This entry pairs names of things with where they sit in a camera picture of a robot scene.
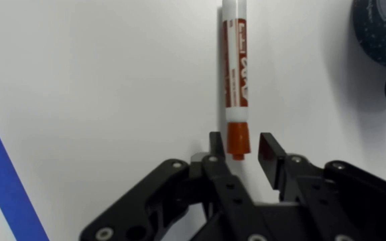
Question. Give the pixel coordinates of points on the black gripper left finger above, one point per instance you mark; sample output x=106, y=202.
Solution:
x=174, y=195

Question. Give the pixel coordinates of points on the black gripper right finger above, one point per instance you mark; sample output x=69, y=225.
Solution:
x=327, y=191

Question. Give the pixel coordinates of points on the orange brown whiteboard marker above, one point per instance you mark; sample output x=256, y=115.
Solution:
x=236, y=67

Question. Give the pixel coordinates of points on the dark speckled mug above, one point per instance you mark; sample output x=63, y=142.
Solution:
x=382, y=44

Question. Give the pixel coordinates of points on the blue tape line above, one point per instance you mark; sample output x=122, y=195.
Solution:
x=5, y=178

